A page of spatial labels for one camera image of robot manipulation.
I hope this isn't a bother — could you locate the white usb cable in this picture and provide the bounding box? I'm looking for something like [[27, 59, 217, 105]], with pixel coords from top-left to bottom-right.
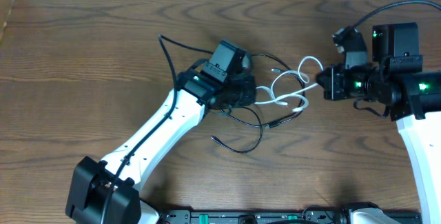
[[254, 55, 325, 113]]

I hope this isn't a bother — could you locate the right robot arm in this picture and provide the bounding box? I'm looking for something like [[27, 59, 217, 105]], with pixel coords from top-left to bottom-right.
[[316, 23, 440, 223]]

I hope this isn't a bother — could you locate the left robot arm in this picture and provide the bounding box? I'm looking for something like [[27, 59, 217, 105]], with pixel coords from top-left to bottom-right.
[[65, 69, 256, 224]]

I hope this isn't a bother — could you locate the cardboard box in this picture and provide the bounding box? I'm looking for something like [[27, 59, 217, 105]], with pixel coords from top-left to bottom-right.
[[0, 0, 14, 39]]

